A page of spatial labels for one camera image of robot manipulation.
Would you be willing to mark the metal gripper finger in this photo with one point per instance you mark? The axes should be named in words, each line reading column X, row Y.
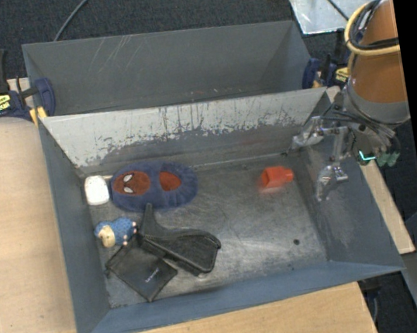
column 330, row 178
column 314, row 131

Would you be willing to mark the red block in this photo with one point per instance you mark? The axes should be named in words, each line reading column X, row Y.
column 273, row 177

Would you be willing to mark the grey metal bin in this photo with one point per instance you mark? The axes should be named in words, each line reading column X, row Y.
column 243, row 234

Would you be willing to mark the blue slipper with red face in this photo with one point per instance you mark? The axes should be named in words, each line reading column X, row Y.
column 158, row 193

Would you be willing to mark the black cloth pouch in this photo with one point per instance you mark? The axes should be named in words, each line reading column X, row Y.
column 142, row 270

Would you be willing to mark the blue toy sheep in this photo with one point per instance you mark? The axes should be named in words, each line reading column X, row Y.
column 118, row 231

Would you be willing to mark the white rounded box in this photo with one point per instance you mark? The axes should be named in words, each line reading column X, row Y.
column 96, row 190

